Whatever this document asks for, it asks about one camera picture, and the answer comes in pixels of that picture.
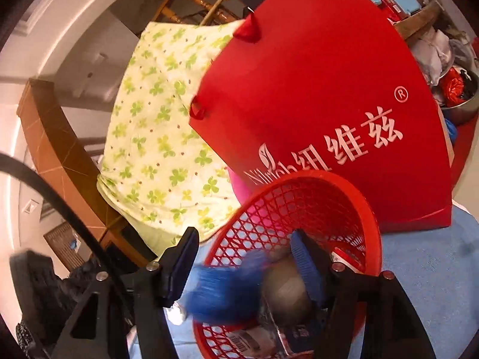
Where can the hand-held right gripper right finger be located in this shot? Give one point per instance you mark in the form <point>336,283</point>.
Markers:
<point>305,265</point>

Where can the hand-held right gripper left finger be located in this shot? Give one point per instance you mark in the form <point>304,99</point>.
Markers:
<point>187,256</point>

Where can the blue plastic bag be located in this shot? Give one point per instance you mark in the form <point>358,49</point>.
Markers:
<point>228,288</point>

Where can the wooden bed headboard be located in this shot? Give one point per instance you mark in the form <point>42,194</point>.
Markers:
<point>56,146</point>

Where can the red plastic bag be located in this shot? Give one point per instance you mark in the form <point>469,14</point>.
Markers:
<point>452,86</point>

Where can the metal bowl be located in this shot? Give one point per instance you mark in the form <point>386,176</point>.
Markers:
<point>466,103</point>

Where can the grey white cloth pile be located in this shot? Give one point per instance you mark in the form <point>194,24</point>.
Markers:
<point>434,52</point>

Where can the white printed packet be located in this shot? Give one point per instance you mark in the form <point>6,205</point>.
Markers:
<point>250,340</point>

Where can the clover printed sheet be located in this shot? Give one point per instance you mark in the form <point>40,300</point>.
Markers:
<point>157,127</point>

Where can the blue blanket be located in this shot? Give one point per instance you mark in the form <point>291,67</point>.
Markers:
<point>426,269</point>

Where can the red mesh basket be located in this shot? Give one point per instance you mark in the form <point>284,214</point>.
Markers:
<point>336,209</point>

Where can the red paper bag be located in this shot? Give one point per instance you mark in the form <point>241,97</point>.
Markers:
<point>318,93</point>

